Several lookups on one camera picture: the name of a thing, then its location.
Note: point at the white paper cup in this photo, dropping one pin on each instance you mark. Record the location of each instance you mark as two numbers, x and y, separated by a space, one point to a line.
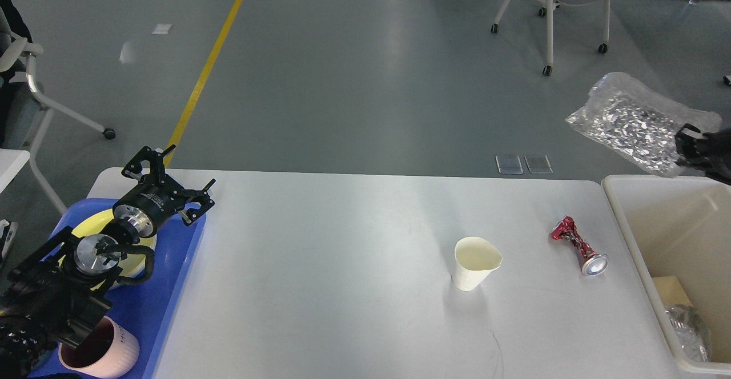
475 258

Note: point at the small white side table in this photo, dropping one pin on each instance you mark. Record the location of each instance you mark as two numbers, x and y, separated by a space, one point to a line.
12 161

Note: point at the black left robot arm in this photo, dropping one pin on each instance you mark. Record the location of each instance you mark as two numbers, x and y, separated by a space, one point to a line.
57 297

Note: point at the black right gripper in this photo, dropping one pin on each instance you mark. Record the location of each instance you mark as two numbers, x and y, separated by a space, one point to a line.
698 150

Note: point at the beige plastic bin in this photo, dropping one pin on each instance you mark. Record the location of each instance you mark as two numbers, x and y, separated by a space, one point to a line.
680 227

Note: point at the white office chair left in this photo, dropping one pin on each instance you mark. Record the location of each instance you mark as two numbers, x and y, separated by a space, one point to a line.
20 55

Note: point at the pink ceramic mug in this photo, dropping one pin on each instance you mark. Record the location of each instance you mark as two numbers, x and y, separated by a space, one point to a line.
110 351

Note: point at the crushed red soda can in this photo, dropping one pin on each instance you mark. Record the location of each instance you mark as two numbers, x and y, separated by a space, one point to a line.
591 262

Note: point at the aluminium foil front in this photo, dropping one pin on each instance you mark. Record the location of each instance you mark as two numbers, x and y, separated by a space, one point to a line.
692 332

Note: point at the right floor socket plate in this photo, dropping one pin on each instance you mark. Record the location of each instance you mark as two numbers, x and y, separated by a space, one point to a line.
538 164

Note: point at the left floor socket plate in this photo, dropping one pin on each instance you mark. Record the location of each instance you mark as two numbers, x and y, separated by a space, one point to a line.
509 164

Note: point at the brown cardboard in bin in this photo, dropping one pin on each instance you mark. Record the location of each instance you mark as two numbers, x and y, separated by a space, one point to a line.
671 292

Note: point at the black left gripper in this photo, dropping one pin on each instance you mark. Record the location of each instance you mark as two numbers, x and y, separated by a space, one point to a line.
157 196

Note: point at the blue plastic tray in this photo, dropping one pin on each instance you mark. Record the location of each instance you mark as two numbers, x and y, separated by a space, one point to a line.
147 310

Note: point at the yellow plastic plate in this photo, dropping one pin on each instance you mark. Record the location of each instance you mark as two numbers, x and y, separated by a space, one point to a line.
91 222

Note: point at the floor socket plate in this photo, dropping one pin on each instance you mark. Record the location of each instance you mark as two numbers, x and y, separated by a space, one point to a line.
509 164
538 164

